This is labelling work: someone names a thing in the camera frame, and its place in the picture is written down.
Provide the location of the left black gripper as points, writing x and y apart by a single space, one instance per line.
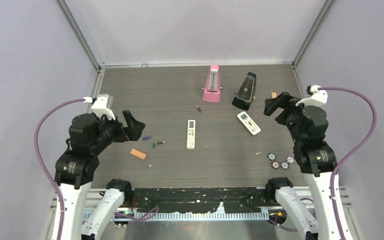
135 127

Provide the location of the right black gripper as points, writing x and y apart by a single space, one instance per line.
284 100

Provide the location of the white remote control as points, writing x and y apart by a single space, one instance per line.
248 123
191 127

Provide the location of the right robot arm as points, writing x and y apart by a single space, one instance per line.
307 124

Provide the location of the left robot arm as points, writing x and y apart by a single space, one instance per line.
89 136

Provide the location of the orange block near left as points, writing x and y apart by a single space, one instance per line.
138 154

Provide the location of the black metronome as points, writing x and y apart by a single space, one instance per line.
245 96

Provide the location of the poker chip one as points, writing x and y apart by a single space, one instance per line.
271 157

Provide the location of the poker chip four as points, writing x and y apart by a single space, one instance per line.
289 160

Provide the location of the poker chip two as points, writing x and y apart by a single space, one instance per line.
275 165

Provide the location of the poker chip three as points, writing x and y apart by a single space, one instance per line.
284 165

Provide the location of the pink metronome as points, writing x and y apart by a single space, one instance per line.
212 88

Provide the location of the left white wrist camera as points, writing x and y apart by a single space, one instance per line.
101 105

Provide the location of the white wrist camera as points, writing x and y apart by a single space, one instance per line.
317 97
101 105

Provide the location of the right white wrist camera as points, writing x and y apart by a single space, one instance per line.
317 97

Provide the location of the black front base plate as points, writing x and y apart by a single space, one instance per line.
200 200

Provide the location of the white slotted cable duct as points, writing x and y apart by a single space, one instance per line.
219 215

